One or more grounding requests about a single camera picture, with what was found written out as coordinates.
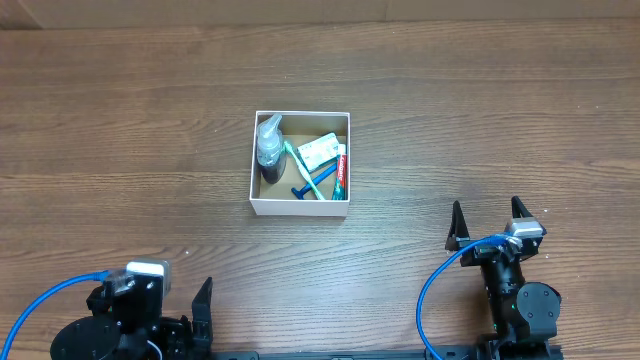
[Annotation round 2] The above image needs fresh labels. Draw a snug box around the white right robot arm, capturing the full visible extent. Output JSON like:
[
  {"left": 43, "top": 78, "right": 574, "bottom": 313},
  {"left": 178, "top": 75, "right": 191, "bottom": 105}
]
[{"left": 445, "top": 196, "right": 563, "bottom": 360}]

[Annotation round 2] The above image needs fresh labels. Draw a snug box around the clear pump bottle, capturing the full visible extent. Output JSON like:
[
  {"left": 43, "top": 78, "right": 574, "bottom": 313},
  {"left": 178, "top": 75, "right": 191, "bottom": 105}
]
[{"left": 256, "top": 113, "right": 286, "bottom": 184}]

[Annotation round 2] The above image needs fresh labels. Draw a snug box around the blue disposable razor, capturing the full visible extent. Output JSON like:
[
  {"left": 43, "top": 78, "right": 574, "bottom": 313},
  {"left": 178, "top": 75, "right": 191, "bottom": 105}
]
[{"left": 291, "top": 163, "right": 337, "bottom": 200}]

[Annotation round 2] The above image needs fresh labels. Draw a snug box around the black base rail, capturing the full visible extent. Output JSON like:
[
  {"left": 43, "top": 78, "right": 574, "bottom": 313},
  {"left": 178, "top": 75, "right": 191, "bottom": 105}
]
[{"left": 199, "top": 344, "right": 564, "bottom": 360}]

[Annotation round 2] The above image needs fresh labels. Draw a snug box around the teal toothpaste tube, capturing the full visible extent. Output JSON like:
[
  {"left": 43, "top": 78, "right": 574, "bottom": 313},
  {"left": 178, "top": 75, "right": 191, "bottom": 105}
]
[{"left": 332, "top": 144, "right": 348, "bottom": 201}]

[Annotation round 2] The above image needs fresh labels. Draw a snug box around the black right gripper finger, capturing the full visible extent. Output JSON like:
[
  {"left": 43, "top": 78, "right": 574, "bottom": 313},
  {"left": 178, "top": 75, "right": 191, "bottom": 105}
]
[
  {"left": 511, "top": 196, "right": 532, "bottom": 218},
  {"left": 445, "top": 201, "right": 471, "bottom": 251}
]

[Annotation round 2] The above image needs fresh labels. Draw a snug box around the white cardboard box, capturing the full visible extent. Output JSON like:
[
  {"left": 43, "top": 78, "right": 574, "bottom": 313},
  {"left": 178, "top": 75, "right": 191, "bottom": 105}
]
[{"left": 249, "top": 110, "right": 351, "bottom": 217}]

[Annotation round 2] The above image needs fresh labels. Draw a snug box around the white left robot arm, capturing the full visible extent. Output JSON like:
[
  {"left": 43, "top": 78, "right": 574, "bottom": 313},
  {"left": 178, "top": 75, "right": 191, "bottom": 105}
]
[{"left": 50, "top": 274, "right": 213, "bottom": 360}]

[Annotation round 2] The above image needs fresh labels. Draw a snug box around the green white soap box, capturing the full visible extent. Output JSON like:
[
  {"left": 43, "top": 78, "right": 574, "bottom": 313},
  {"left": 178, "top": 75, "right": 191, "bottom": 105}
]
[{"left": 297, "top": 132, "right": 340, "bottom": 172}]

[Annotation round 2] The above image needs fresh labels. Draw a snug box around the green toothbrush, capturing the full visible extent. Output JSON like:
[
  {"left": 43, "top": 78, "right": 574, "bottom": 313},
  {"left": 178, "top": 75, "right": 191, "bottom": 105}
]
[{"left": 283, "top": 140, "right": 325, "bottom": 200}]

